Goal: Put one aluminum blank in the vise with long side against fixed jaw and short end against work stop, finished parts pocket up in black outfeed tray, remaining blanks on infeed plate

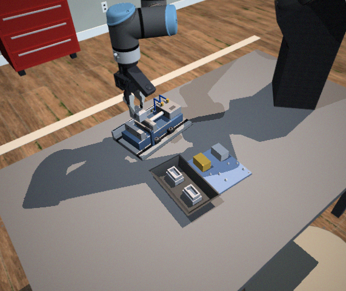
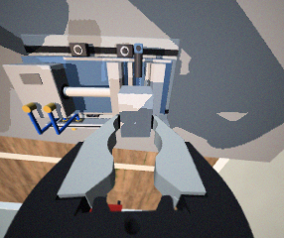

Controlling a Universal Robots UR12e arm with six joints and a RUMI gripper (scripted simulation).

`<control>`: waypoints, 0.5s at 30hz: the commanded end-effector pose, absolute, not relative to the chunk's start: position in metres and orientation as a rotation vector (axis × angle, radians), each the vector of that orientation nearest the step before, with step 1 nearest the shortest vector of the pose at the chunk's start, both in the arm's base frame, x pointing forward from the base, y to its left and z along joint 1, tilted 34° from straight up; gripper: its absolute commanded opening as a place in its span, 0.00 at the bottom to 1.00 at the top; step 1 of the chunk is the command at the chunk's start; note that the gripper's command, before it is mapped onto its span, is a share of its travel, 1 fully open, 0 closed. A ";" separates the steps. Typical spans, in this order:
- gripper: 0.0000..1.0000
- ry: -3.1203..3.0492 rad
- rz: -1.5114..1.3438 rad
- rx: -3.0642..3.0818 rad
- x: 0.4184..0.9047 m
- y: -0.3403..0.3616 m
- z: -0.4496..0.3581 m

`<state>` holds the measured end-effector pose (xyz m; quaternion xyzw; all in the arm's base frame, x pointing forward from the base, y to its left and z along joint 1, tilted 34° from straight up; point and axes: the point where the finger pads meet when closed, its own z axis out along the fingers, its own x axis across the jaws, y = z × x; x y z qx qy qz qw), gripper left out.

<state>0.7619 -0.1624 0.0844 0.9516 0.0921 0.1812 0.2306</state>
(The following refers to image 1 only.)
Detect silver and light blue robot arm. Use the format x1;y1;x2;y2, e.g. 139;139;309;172
106;0;311;97

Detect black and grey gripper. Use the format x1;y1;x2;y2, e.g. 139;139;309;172
113;61;145;115

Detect yellow rectangular block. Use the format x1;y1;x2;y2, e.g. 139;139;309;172
193;153;211;172

